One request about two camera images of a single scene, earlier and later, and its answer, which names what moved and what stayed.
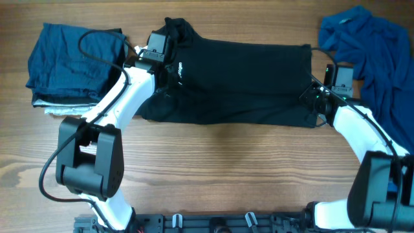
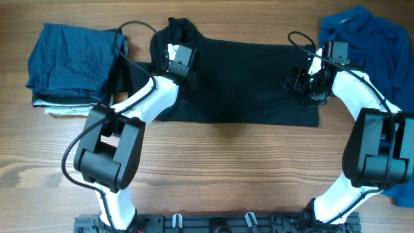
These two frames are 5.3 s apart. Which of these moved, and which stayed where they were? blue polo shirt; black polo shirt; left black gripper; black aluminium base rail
Moved: left black gripper
Stayed: black aluminium base rail; blue polo shirt; black polo shirt
